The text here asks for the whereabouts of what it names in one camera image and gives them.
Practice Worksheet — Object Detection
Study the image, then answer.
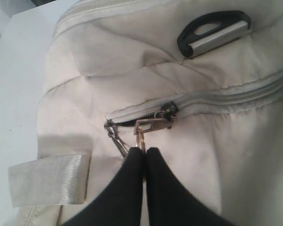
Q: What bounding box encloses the gold zipper pull ring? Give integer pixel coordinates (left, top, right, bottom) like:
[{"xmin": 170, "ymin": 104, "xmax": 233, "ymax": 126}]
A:
[{"xmin": 133, "ymin": 127, "xmax": 148, "ymax": 184}]

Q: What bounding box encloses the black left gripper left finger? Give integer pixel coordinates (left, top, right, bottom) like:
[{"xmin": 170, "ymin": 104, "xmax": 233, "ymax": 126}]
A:
[{"xmin": 63, "ymin": 147, "xmax": 144, "ymax": 226}]

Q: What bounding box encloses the cream duffel bag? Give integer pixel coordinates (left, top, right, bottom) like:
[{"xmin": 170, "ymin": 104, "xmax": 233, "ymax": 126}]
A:
[{"xmin": 8, "ymin": 0, "xmax": 283, "ymax": 226}]

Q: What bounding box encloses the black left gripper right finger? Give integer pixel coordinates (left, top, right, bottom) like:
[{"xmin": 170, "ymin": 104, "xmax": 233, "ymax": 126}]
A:
[{"xmin": 145, "ymin": 147, "xmax": 231, "ymax": 226}]

